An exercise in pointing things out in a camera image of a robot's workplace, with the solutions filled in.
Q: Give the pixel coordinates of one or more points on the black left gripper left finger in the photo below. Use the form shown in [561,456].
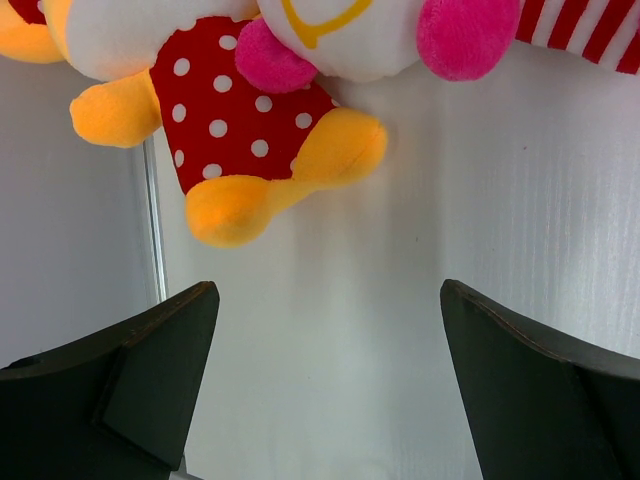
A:
[116,404]

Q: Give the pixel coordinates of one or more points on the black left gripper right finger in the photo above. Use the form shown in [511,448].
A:
[540,403]

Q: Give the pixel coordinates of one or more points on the orange plush polka dress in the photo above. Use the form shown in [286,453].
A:
[241,155]

